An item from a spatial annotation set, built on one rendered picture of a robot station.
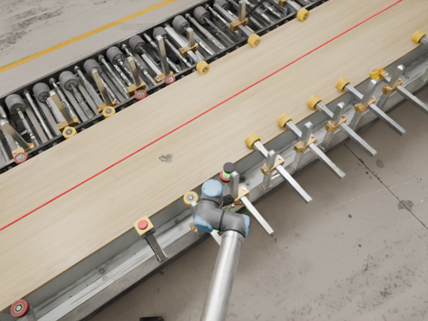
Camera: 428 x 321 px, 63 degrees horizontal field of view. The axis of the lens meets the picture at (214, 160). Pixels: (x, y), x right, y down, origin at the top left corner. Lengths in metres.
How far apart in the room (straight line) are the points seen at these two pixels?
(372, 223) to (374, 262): 0.31
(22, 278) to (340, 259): 2.12
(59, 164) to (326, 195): 2.05
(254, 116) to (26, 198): 1.45
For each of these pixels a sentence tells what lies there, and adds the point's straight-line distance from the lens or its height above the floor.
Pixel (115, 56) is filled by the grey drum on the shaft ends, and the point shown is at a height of 0.84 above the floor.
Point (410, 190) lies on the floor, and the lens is 3.36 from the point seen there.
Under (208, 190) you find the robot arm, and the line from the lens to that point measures 1.52.
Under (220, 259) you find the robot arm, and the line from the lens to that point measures 1.40.
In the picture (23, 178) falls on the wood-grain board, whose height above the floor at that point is 0.90.
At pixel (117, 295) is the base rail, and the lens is 2.13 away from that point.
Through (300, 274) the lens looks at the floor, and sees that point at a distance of 2.83.
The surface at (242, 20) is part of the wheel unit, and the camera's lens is 2.82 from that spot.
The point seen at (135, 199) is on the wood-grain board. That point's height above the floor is 0.90.
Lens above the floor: 2.71
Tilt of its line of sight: 59 degrees down
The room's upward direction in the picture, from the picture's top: 4 degrees counter-clockwise
